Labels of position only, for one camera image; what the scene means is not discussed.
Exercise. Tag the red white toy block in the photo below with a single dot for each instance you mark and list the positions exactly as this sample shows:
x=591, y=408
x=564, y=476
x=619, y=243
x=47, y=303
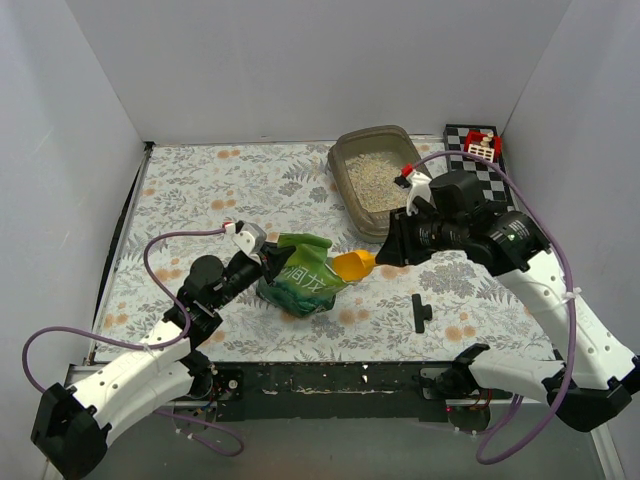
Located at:
x=486, y=145

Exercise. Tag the floral table mat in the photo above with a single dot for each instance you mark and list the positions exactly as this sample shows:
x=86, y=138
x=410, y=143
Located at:
x=287, y=188

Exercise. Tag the black bag clip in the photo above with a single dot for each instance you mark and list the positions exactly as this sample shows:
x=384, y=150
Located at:
x=422, y=313

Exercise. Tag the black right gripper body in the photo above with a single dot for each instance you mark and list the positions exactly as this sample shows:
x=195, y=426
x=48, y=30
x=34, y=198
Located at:
x=400, y=239

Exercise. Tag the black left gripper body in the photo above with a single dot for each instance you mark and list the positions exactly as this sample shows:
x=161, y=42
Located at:
x=267, y=256

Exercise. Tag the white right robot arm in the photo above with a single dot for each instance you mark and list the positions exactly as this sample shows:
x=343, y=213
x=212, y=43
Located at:
x=595, y=375

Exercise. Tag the grey litter box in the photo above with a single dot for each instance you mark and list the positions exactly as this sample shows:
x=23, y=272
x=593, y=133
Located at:
x=364, y=164

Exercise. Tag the yellow plastic scoop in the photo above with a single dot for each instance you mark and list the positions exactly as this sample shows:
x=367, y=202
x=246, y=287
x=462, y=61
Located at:
x=354, y=266

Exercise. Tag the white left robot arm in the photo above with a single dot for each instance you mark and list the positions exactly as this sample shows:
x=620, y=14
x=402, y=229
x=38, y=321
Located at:
x=75, y=425

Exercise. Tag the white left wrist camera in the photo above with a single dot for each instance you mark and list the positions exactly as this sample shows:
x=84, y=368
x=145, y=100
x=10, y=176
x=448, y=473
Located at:
x=249, y=238

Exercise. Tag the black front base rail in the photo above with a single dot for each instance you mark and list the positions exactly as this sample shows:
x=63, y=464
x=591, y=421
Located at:
x=243, y=391

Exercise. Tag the green cat litter bag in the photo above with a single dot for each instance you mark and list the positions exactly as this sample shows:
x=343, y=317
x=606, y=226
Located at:
x=306, y=284

